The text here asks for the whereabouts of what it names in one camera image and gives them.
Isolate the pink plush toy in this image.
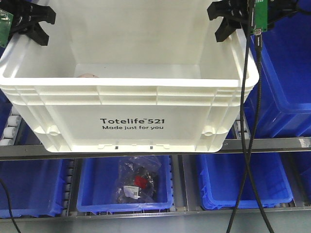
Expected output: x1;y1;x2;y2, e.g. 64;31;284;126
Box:
78;73;98;78

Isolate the green left circuit board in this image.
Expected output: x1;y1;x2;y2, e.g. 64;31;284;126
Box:
0;9;14;48

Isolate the clear bag with parts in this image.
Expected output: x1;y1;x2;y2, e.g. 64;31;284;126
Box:
115;156;162;204

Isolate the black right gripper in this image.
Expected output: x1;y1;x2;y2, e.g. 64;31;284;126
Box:
207;0;311;42

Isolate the blue bin far lower right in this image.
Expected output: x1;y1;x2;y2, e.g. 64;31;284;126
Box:
281;151;311;207

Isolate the white roller track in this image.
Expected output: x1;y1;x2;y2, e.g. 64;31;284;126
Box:
0;106;22;146
232;114;250;139

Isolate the white roller track left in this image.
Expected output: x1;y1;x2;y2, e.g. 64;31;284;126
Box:
0;106;22;146

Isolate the blue bin upper right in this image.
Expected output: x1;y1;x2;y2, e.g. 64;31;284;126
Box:
255;14;311;138

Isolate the black right usb cable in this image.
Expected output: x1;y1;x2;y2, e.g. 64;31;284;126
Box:
242;28;275;233

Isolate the steel upper shelf rail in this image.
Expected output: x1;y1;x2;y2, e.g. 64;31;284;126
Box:
0;137;311;161

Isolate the steel lower shelf rail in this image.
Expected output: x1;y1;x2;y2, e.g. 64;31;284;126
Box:
14;206;311;223

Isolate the green circuit board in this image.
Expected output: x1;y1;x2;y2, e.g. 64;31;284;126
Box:
0;9;14;48
253;0;268;35

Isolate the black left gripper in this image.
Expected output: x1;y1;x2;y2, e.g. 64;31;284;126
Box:
0;0;56;46

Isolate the blue bin lower left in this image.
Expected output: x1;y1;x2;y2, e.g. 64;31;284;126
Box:
0;160;69;217

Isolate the white plastic tote box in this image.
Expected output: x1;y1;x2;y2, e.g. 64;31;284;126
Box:
0;0;259;152

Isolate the blue bin lower middle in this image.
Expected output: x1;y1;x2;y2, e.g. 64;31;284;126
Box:
77;155;173;215

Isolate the steel shelf rail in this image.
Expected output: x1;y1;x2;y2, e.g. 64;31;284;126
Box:
14;206;311;223
0;137;311;161

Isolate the white roller track right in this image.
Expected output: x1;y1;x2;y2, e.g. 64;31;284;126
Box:
232;114;250;139

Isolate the black left cable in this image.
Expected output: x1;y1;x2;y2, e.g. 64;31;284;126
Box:
0;178;22;233

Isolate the green right circuit board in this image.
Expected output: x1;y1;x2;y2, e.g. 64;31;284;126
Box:
253;0;268;35

